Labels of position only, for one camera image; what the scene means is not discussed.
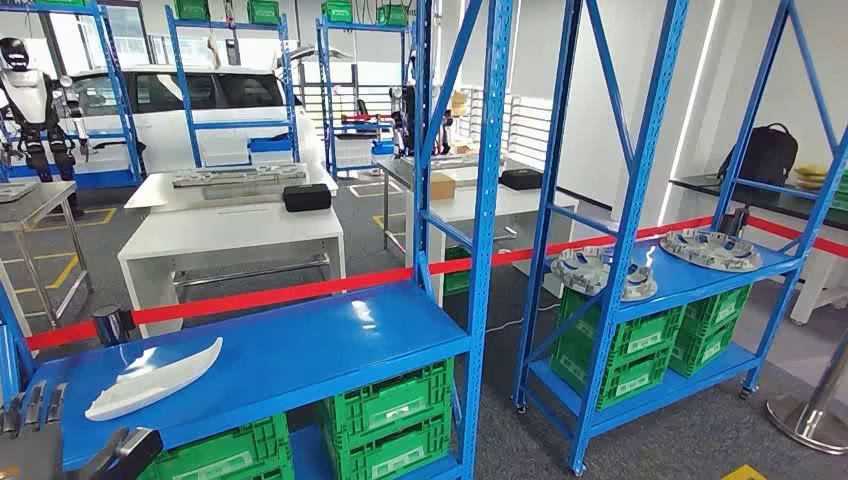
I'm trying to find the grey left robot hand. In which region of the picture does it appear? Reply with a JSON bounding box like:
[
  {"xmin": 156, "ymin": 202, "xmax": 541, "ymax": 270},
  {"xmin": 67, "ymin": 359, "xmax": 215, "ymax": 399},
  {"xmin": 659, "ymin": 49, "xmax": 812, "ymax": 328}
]
[{"xmin": 0, "ymin": 382, "xmax": 68, "ymax": 480}]

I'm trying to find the white curved car trim part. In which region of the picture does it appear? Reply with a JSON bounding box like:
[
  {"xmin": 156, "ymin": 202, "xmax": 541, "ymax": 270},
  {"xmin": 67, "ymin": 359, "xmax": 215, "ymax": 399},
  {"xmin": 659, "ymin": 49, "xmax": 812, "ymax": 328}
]
[{"xmin": 84, "ymin": 336, "xmax": 225, "ymax": 423}]

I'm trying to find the long grey metal part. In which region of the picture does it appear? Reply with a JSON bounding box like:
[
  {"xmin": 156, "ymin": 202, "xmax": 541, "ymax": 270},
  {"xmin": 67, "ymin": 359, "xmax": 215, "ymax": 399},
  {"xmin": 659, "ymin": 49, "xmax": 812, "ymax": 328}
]
[
  {"xmin": 170, "ymin": 162, "xmax": 309, "ymax": 200},
  {"xmin": 430, "ymin": 152, "xmax": 482, "ymax": 168}
]

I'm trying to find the red barrier belt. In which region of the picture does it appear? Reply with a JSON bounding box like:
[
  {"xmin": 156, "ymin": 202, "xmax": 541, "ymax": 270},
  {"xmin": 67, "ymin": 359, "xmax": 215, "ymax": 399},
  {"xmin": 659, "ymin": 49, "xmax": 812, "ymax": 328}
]
[
  {"xmin": 747, "ymin": 216, "xmax": 848, "ymax": 260},
  {"xmin": 26, "ymin": 321, "xmax": 99, "ymax": 351},
  {"xmin": 131, "ymin": 215, "xmax": 730, "ymax": 327}
]

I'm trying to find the black-topped barrier stanchion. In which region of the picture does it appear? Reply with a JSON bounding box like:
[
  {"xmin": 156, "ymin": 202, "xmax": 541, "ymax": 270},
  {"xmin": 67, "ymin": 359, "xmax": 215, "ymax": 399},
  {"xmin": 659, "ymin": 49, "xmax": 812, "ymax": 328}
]
[
  {"xmin": 91, "ymin": 304, "xmax": 137, "ymax": 347},
  {"xmin": 718, "ymin": 206, "xmax": 751, "ymax": 238}
]

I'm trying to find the white desk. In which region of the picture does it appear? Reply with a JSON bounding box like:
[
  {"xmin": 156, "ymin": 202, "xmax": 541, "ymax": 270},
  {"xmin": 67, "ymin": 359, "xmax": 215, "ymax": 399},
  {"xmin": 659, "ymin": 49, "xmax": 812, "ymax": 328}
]
[
  {"xmin": 117, "ymin": 201, "xmax": 347, "ymax": 339},
  {"xmin": 404, "ymin": 185, "xmax": 579, "ymax": 309}
]

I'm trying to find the blue steel shelving rack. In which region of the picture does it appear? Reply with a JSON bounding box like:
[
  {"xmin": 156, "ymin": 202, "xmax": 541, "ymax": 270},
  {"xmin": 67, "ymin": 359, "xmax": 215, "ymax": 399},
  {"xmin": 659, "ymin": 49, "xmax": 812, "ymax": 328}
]
[
  {"xmin": 0, "ymin": 0, "xmax": 147, "ymax": 190},
  {"xmin": 315, "ymin": 13, "xmax": 415, "ymax": 180},
  {"xmin": 165, "ymin": 5, "xmax": 301, "ymax": 170},
  {"xmin": 0, "ymin": 0, "xmax": 515, "ymax": 480},
  {"xmin": 513, "ymin": 0, "xmax": 848, "ymax": 477}
]

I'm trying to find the white car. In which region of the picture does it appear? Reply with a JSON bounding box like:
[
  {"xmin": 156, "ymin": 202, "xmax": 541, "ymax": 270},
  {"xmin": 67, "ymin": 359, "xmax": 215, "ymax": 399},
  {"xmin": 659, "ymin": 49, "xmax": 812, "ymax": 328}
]
[{"xmin": 58, "ymin": 64, "xmax": 326, "ymax": 175}]

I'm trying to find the white black humanoid robot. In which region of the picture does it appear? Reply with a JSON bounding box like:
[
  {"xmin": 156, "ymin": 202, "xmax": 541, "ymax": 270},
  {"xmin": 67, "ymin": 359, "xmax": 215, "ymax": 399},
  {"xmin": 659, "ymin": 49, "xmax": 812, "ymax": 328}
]
[
  {"xmin": 389, "ymin": 49, "xmax": 455, "ymax": 159},
  {"xmin": 0, "ymin": 36, "xmax": 91, "ymax": 220}
]

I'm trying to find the black case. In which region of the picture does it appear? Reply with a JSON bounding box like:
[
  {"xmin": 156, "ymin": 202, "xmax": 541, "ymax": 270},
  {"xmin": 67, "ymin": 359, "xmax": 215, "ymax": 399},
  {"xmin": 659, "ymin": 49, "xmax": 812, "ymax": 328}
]
[
  {"xmin": 282, "ymin": 183, "xmax": 333, "ymax": 213},
  {"xmin": 498, "ymin": 168, "xmax": 545, "ymax": 192}
]

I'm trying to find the silver wheel hubcap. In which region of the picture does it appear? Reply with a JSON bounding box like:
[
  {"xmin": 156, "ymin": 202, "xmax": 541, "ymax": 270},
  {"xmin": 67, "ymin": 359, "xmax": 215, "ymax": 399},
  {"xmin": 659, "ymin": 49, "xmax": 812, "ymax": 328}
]
[
  {"xmin": 659, "ymin": 227, "xmax": 764, "ymax": 274},
  {"xmin": 551, "ymin": 245, "xmax": 659, "ymax": 303}
]

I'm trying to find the white slatted railing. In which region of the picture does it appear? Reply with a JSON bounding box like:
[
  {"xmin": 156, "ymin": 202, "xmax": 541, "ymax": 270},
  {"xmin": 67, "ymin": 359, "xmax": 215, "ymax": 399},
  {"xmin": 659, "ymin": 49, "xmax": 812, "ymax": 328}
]
[{"xmin": 457, "ymin": 86, "xmax": 554, "ymax": 167}]

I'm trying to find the chrome barrier stanchion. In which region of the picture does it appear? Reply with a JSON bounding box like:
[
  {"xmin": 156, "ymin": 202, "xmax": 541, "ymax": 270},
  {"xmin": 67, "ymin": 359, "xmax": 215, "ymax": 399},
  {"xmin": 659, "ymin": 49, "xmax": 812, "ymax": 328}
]
[{"xmin": 767, "ymin": 331, "xmax": 848, "ymax": 456}]

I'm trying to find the black backpack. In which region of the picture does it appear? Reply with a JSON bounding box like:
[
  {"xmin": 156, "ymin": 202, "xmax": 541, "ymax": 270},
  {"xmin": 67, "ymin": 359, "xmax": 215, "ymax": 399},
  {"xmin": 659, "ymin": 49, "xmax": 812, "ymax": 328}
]
[{"xmin": 717, "ymin": 122, "xmax": 800, "ymax": 188}]

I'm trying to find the yellow items stack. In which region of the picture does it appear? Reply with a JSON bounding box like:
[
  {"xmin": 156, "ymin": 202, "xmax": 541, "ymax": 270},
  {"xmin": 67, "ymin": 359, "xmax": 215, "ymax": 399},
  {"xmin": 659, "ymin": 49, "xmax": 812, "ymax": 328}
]
[{"xmin": 793, "ymin": 164, "xmax": 831, "ymax": 193}]

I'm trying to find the steel frame table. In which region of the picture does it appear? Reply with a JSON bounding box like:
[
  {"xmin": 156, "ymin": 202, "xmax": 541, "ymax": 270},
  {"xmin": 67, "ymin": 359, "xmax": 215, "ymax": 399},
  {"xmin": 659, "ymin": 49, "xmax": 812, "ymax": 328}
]
[{"xmin": 0, "ymin": 180, "xmax": 94, "ymax": 339}]

